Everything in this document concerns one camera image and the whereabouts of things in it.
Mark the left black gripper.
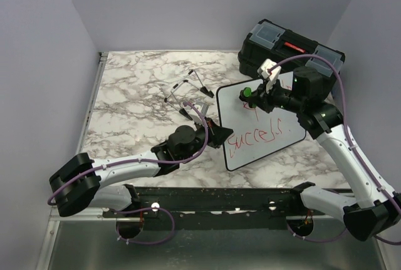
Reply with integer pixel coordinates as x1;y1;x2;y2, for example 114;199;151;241
179;118;233;163

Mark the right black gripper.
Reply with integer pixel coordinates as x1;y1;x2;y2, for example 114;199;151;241
247;75;305;113

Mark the green black whiteboard eraser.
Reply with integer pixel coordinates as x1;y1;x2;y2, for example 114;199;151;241
239;87;254;109

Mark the white whiteboard with red writing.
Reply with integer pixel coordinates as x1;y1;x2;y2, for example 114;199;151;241
216;79;306;171

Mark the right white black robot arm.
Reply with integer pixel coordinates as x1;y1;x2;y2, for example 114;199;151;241
239;66;400;241

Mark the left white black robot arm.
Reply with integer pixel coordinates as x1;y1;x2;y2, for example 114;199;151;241
48;118;233;217

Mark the black plastic toolbox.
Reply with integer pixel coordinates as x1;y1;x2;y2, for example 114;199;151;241
237;19;345;79

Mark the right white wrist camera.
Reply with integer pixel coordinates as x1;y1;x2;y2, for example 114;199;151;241
257;59;281;93

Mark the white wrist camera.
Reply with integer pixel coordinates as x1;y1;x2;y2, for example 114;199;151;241
257;59;281;93
194;101;209;117

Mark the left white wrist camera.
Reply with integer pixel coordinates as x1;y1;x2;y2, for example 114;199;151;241
194;101;209;117

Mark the black wire easel stand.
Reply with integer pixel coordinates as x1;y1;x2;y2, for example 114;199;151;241
164;70;215;120

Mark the black front mounting rail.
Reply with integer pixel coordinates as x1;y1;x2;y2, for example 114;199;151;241
87;184;321;237

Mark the aluminium frame extrusion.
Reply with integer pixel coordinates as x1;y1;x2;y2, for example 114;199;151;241
34;52;109;270

